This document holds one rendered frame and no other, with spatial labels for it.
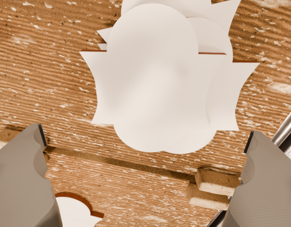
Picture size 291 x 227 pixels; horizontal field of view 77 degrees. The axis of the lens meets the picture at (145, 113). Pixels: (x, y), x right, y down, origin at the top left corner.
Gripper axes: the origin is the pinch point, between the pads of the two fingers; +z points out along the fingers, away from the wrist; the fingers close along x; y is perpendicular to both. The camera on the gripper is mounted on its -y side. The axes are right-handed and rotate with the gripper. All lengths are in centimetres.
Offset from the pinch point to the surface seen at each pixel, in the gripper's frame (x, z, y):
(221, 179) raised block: 10.4, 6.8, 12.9
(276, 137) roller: 17.4, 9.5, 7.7
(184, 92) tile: 3.3, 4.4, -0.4
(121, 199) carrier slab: -3.8, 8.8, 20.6
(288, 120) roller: 18.0, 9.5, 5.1
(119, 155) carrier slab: -3.6, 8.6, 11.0
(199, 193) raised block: 7.8, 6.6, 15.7
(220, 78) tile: 6.5, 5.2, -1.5
